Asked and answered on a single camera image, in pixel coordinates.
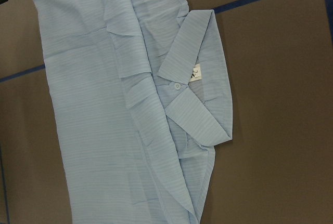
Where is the light blue button shirt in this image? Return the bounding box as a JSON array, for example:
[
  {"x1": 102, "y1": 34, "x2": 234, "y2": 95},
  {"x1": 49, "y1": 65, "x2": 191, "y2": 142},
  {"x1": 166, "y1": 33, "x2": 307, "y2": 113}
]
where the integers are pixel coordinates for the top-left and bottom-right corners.
[{"x1": 33, "y1": 0, "x2": 233, "y2": 223}]

